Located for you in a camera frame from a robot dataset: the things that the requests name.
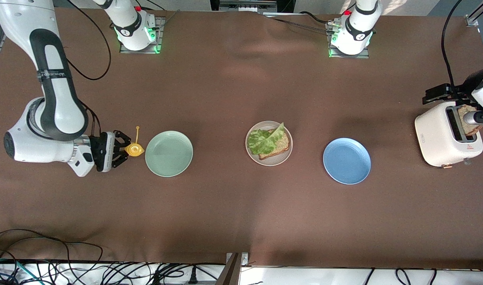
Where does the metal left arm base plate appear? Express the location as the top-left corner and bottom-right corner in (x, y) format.
(326, 22), (370, 59)

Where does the beige plate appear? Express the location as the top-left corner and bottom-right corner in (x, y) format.
(245, 121), (293, 167)

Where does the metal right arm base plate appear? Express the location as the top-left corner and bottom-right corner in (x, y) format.
(120, 17), (165, 54)

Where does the teal cable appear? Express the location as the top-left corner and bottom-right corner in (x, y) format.
(0, 257), (34, 285)

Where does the aluminium frame profile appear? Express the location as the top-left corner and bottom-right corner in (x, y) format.
(465, 0), (483, 27)

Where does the black base power cable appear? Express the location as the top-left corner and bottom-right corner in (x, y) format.
(265, 11), (339, 36)

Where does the yellow mustard squeeze bottle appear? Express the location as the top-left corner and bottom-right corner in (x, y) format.
(125, 126), (145, 158)

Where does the white toaster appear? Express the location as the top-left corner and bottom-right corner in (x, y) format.
(414, 101), (483, 169)

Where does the long black loose cable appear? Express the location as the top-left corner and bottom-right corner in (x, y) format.
(0, 229), (104, 274)

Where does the green lettuce leaf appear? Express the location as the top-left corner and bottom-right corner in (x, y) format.
(248, 122), (285, 156)

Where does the blue plate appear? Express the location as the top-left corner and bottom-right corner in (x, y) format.
(323, 137), (371, 185)

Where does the brown table cloth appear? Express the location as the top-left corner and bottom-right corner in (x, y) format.
(0, 7), (483, 270)

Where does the black equipment stand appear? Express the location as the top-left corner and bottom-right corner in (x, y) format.
(210, 0), (295, 13)

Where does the brown bread slice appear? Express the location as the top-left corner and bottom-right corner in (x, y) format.
(257, 129), (291, 160)
(457, 104), (483, 136)

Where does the metal frame post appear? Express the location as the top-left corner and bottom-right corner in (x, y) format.
(216, 252), (250, 285)

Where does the green plate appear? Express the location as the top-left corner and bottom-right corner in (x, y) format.
(145, 131), (194, 177)

